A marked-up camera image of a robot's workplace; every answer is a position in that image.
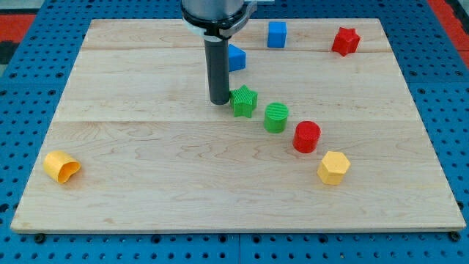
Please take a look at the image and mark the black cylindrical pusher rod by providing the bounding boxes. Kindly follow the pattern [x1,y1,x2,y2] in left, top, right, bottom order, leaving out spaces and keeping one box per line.
[204,40,230,105]

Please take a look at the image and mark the yellow heart block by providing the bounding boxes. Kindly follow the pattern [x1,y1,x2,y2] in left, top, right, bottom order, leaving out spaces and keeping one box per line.
[43,150,81,184]

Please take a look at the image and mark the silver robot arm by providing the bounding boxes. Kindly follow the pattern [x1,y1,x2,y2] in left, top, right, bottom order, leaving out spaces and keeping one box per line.
[181,0,258,105]

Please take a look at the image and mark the wooden board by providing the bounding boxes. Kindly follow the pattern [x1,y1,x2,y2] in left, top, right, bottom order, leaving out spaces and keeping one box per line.
[11,18,466,234]

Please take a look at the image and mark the blue triangular block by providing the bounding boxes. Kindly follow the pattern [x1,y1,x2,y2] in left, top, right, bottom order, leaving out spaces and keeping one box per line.
[229,44,246,72]

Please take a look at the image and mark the green star block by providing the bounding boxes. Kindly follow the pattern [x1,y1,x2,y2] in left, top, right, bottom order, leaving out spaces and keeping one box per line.
[230,85,258,118]

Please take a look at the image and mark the blue cube block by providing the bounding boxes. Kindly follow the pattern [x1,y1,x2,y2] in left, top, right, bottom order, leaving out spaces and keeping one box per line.
[267,21,287,48]

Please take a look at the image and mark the green cylinder block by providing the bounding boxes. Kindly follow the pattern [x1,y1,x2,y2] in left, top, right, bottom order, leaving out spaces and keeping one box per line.
[264,102,289,133]

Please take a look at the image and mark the red cylinder block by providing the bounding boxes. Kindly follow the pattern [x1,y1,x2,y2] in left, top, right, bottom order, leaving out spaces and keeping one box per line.
[292,120,321,153]

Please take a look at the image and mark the red star block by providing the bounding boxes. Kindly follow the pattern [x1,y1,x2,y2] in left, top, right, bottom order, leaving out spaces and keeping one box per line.
[331,27,361,56]

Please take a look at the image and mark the yellow hexagon block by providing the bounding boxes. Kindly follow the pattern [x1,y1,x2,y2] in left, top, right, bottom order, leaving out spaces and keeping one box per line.
[317,151,351,186]

